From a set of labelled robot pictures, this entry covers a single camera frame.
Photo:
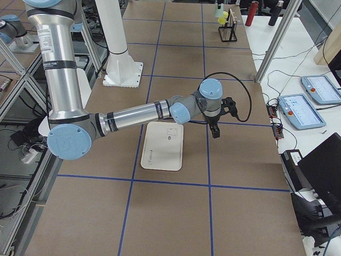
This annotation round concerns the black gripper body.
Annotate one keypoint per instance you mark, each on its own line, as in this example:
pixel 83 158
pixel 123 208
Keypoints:
pixel 212 120

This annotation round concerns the red bottle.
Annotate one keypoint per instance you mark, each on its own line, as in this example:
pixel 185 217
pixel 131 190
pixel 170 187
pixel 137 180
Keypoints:
pixel 251 13

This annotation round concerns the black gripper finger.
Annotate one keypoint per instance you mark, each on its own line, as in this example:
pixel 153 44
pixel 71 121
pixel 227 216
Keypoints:
pixel 214 130

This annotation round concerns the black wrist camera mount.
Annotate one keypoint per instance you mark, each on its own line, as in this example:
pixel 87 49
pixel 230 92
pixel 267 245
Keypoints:
pixel 228 106

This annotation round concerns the white plastic tray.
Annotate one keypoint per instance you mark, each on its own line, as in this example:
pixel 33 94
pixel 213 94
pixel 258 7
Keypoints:
pixel 163 146

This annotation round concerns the near teach pendant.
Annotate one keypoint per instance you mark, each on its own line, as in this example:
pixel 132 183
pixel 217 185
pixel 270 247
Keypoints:
pixel 300 112

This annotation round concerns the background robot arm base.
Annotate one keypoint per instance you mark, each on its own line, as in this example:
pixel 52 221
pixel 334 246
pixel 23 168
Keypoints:
pixel 16 36

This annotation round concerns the black box with label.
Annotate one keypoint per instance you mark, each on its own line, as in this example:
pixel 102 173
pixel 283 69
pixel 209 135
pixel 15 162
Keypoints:
pixel 295 178

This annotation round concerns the black wire cup rack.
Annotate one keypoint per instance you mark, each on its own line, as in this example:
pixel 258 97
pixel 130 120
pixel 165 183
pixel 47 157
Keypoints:
pixel 227 32

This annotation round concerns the teach pendant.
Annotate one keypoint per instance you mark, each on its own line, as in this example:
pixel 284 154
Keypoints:
pixel 300 112
pixel 321 89

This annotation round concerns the light green cup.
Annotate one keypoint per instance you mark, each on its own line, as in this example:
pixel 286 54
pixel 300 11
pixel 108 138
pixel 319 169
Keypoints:
pixel 218 10

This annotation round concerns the black laptop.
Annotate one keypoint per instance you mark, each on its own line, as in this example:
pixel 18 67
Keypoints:
pixel 321 167

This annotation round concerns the far teach pendant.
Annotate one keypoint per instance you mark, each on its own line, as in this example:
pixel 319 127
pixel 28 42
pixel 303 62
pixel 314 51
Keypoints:
pixel 321 89

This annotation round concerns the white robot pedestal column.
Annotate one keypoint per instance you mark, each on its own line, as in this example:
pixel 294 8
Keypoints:
pixel 121 69

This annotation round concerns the yellow cup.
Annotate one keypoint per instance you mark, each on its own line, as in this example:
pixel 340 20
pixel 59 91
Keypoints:
pixel 223 19

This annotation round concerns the black bottle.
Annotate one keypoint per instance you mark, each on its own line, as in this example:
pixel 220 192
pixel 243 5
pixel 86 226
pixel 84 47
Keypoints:
pixel 275 11

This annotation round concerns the orange circuit board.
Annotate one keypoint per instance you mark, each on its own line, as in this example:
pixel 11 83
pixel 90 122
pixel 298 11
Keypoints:
pixel 276 123

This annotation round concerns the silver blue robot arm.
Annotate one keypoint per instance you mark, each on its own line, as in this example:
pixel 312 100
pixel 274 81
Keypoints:
pixel 73 129

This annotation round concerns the white power strip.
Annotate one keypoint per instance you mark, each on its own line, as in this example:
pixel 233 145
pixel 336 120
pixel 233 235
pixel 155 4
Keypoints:
pixel 29 156

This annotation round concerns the aluminium frame post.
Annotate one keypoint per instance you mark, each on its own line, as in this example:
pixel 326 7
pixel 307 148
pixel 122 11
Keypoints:
pixel 277 38

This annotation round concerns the white plastic chair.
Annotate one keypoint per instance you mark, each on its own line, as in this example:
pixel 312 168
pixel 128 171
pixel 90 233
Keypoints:
pixel 85 92

